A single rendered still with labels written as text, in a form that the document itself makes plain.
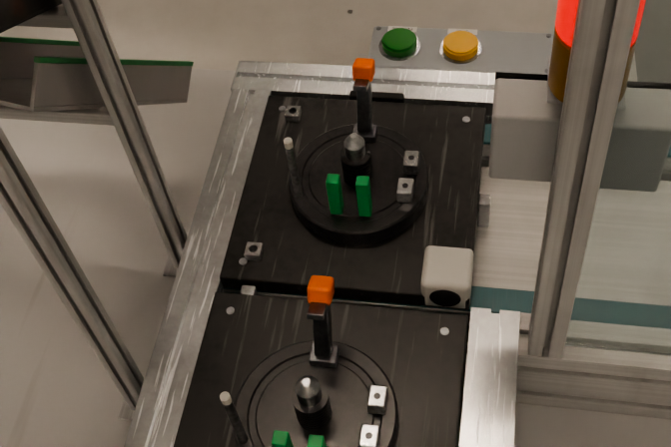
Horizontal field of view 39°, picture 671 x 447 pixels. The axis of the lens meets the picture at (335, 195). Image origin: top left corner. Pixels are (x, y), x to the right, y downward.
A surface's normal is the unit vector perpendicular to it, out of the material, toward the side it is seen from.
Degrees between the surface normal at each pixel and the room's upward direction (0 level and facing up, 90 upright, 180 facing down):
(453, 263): 0
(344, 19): 0
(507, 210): 0
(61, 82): 90
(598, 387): 90
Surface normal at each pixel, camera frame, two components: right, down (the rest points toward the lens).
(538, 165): -0.16, 0.80
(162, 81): 0.94, 0.21
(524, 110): -0.09, -0.60
